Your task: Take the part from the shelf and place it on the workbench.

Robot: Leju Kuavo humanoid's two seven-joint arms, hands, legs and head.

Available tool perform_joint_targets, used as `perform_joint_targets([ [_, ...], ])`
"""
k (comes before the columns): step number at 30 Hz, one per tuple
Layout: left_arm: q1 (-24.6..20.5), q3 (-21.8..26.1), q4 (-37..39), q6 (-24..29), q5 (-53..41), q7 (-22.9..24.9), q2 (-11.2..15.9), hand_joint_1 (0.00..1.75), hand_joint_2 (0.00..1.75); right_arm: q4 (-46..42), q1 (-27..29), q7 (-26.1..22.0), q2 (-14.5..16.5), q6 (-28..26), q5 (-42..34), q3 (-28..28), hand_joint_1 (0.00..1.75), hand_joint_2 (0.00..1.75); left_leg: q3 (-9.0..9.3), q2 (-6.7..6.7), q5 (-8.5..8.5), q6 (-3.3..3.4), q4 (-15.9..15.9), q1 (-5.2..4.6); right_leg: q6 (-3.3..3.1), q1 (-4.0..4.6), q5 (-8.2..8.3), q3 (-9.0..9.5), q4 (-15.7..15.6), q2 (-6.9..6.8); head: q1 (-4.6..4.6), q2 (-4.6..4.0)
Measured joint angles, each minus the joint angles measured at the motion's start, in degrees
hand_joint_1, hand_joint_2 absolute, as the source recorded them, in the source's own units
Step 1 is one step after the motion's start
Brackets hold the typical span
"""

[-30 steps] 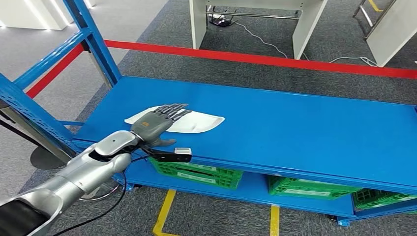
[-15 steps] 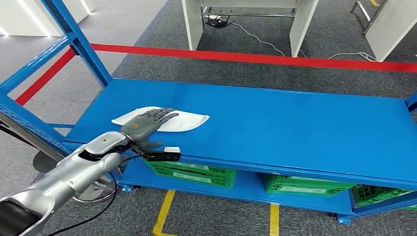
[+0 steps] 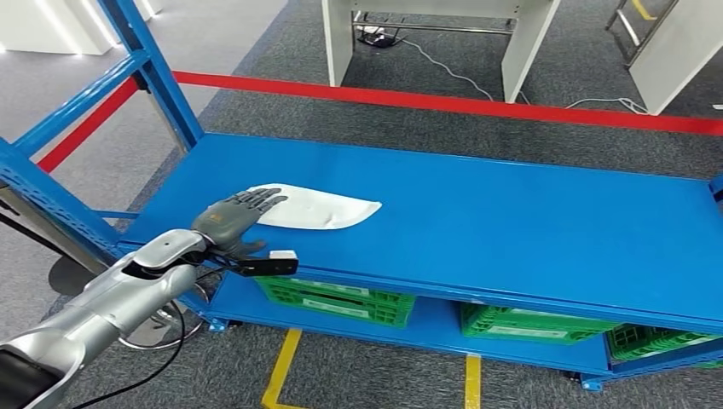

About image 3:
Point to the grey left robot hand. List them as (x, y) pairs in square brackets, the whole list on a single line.
[(226, 223)]

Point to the white plastic shell part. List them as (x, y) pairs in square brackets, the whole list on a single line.
[(327, 209)]

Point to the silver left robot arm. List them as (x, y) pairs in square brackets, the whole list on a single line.
[(113, 293)]

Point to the blue steel shelf rack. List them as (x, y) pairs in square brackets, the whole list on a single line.
[(452, 226)]

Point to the green plastic crate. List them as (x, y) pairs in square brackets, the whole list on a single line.
[(271, 285), (477, 336), (638, 338), (390, 319), (474, 313)]

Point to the thin black stanchion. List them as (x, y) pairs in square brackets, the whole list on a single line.
[(70, 276)]

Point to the short red barrier belt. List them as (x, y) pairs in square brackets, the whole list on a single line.
[(85, 127)]

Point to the white lit plinth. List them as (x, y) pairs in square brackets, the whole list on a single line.
[(56, 25)]

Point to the white table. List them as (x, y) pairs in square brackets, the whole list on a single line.
[(522, 56)]

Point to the white furniture panel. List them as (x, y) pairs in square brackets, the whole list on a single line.
[(678, 56)]

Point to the black camera bracket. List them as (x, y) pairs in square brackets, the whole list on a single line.
[(248, 266)]

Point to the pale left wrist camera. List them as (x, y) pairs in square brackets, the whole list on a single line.
[(282, 255)]

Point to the chrome stanchion post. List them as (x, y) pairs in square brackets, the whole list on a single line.
[(165, 125)]

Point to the steel ladder frame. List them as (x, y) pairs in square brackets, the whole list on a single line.
[(628, 28)]

